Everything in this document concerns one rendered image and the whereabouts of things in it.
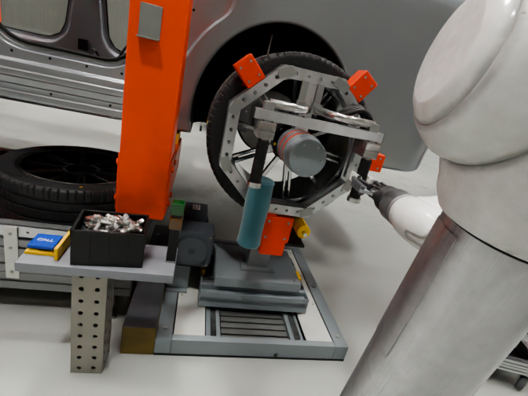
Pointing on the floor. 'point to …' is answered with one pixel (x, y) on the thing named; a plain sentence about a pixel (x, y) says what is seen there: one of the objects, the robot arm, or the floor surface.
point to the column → (90, 323)
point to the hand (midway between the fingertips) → (361, 178)
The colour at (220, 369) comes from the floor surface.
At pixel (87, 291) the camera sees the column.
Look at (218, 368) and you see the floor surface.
